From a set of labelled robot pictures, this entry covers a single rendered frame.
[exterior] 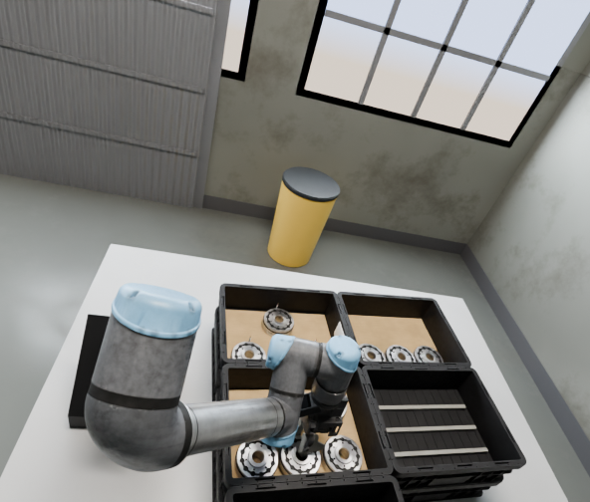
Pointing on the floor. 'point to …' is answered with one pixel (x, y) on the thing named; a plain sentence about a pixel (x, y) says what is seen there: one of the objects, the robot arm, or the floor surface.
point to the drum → (301, 214)
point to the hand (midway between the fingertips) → (297, 444)
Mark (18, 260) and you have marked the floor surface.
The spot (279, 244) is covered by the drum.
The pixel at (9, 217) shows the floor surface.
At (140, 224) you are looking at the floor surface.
